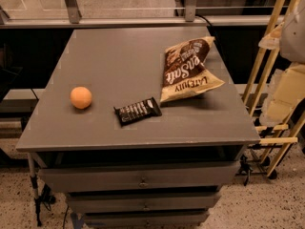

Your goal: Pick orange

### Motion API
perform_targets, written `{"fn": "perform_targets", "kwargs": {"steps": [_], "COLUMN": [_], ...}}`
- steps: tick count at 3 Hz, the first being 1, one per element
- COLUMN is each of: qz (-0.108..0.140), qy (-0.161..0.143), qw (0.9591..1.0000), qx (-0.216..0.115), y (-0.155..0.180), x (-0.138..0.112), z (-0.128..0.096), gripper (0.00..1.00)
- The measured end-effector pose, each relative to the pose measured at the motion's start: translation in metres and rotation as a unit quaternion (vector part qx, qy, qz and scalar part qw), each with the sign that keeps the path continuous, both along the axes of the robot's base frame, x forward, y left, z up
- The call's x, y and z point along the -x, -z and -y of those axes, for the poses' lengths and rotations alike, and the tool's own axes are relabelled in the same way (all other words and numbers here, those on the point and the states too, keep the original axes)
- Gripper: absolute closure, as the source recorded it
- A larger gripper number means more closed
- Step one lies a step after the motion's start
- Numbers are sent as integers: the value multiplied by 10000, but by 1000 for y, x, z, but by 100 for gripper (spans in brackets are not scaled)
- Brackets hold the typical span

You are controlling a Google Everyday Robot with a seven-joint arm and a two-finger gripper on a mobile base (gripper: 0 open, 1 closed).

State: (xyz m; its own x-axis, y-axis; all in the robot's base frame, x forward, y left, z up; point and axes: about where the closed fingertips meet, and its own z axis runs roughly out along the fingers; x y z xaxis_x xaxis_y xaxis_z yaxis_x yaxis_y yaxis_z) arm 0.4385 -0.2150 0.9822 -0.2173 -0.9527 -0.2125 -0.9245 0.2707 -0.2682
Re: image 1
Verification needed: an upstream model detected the black candy bar wrapper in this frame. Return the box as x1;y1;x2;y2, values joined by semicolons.
114;97;162;126

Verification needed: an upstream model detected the brown and cream chip bag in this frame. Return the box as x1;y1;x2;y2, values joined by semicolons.
160;36;224;103

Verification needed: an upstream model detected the orange fruit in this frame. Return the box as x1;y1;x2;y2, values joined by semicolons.
70;87;92;110

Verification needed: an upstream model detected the black power cable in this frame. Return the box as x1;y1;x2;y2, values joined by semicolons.
195;13;227;65

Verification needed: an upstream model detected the top grey drawer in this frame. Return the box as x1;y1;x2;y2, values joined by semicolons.
38;161;239;193

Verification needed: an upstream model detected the bottom grey drawer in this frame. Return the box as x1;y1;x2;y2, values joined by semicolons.
84;211;209;228

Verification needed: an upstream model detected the middle grey drawer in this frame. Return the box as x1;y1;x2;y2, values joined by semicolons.
67;192;220;213

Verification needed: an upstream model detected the metal railing frame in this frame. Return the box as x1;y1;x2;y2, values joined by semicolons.
0;0;275;28

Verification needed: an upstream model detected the grey drawer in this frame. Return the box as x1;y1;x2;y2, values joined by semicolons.
38;161;239;193
67;192;220;213
84;211;209;228

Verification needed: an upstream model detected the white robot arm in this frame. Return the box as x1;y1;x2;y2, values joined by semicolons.
258;0;305;127

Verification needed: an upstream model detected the grey drawer cabinet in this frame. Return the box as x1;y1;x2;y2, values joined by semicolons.
17;27;258;229

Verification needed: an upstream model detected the white tripod leg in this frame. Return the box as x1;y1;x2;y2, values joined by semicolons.
28;153;42;227

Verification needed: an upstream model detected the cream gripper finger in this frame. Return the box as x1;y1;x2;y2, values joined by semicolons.
259;63;305;127
258;22;284;50

